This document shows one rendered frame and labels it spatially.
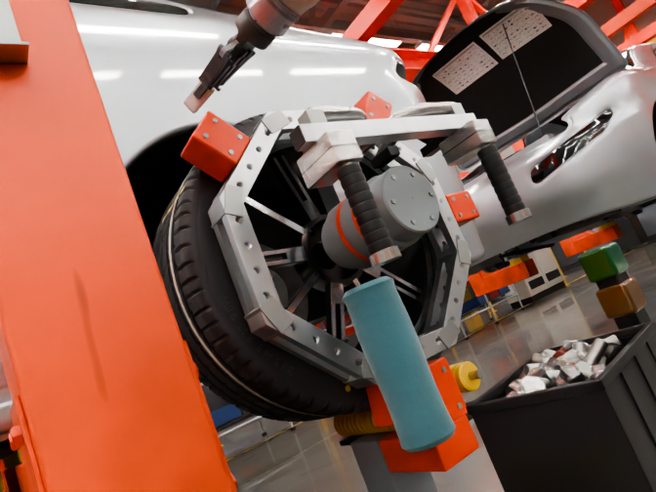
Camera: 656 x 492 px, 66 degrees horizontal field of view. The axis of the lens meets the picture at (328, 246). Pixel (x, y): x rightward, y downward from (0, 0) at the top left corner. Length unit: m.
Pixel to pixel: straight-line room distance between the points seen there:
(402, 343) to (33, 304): 0.49
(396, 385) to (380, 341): 0.07
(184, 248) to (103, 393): 0.39
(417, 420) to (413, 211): 0.33
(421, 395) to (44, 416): 0.49
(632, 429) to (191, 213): 0.71
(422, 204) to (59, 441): 0.63
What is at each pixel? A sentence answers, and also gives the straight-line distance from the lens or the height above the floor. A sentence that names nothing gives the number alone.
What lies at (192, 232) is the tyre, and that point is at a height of 0.94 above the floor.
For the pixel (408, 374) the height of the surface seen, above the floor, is 0.59.
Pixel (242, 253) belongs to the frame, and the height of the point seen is 0.86.
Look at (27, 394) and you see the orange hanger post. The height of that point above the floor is 0.74.
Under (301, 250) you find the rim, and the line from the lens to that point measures 1.01.
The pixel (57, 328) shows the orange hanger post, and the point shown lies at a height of 0.79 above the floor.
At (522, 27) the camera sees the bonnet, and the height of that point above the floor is 2.24.
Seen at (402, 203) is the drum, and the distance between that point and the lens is 0.86.
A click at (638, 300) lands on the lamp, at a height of 0.58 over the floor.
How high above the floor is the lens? 0.68
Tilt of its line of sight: 10 degrees up
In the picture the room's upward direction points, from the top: 22 degrees counter-clockwise
